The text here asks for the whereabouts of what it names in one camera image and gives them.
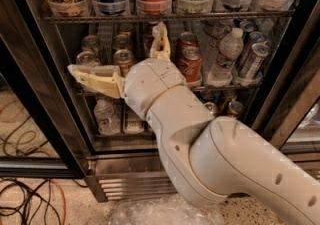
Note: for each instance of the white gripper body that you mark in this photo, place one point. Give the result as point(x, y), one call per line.
point(149, 81)

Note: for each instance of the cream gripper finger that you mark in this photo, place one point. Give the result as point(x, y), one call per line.
point(160, 47)
point(106, 79)

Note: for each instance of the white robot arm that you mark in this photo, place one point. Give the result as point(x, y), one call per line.
point(207, 158)

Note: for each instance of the gold can front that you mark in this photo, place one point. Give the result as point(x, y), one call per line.
point(124, 59)

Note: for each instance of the red coca-cola can behind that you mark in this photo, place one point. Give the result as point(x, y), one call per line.
point(186, 39)

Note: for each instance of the silver can front left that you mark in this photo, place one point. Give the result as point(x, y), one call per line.
point(87, 58)

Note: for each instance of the red coca-cola can front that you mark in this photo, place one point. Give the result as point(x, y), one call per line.
point(189, 64)

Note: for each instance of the water bottle bottom shelf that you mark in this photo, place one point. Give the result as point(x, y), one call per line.
point(106, 117)

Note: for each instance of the gold can middle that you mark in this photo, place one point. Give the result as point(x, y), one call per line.
point(122, 42)

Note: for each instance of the blue pepsi can bottom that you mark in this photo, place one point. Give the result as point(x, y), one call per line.
point(212, 107)

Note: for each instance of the stainless steel beverage fridge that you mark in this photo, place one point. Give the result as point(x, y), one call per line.
point(128, 166)

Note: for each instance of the open glass fridge door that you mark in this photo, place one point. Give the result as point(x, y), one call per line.
point(30, 65)

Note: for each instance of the gold can bottom shelf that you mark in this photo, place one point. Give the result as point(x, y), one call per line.
point(235, 109)

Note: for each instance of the white slim can behind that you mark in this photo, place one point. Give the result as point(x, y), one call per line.
point(254, 37)

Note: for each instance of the white slim can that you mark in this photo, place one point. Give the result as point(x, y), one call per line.
point(254, 37)
point(258, 53)

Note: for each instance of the white slim can front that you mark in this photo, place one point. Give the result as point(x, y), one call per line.
point(258, 53)

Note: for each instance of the brown tea bottle middle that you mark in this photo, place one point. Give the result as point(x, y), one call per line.
point(148, 36)

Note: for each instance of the clear water bottle middle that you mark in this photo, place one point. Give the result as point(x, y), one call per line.
point(229, 49)

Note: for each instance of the clear plastic bag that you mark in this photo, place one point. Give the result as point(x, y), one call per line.
point(168, 210)

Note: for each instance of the middle wire shelf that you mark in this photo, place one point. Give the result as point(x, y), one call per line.
point(81, 92)

